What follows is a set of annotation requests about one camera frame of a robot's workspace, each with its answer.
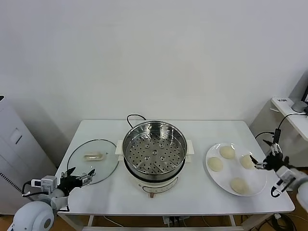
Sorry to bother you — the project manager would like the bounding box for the white round plate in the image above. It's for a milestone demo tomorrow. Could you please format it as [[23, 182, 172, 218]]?
[[205, 142, 268, 197]]

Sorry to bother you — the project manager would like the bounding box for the grey computer monitor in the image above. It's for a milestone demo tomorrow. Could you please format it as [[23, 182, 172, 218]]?
[[291, 71, 308, 102]]

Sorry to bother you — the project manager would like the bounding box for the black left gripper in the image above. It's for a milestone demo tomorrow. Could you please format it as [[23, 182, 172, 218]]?
[[58, 167, 97, 193]]

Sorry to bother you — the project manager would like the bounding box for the glass lid with cream handle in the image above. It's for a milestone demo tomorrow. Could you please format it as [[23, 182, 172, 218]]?
[[67, 138, 120, 185]]

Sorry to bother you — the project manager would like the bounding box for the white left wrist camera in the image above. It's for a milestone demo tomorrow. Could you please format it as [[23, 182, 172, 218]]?
[[31, 175, 59, 194]]

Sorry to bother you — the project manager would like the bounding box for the white steamed baozi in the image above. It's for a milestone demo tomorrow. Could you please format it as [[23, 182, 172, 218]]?
[[239, 155, 255, 169], [230, 177, 250, 195], [219, 145, 236, 160], [207, 156, 223, 172]]

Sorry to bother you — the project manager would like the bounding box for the grey round desk gadget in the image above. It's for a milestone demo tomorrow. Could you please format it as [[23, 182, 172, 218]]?
[[291, 101, 308, 113]]

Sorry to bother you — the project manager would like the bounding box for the white cabinet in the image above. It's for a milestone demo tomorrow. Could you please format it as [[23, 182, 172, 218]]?
[[0, 95, 58, 216]]

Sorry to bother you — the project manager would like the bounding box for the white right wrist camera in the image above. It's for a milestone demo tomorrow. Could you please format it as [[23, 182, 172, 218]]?
[[276, 166, 295, 187]]

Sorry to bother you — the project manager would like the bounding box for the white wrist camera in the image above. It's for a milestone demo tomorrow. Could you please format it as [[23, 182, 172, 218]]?
[[276, 166, 295, 187], [31, 175, 59, 194]]

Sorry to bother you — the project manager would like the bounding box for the black adapter box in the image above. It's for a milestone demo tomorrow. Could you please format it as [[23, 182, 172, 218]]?
[[273, 128, 282, 147]]

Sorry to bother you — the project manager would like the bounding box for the white table frame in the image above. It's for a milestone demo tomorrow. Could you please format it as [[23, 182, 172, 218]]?
[[57, 213, 277, 231]]

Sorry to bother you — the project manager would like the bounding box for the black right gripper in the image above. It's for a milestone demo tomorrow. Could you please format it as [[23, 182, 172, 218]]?
[[249, 139, 291, 173]]

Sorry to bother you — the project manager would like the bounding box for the white power strip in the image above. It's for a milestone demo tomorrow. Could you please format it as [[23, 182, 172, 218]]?
[[163, 216, 190, 227]]

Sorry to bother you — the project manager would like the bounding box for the black cooker power cord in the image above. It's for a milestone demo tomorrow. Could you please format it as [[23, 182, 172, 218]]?
[[127, 114, 148, 129]]

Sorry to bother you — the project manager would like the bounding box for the perforated steel steamer basket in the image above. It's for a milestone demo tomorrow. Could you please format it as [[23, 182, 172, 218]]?
[[122, 120, 188, 181]]

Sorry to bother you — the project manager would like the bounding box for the white electric cooker base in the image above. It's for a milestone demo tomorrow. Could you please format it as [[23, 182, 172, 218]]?
[[115, 139, 195, 199]]

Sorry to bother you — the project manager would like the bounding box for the black cable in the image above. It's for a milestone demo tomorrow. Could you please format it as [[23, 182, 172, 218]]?
[[255, 131, 275, 141], [278, 112, 308, 130]]

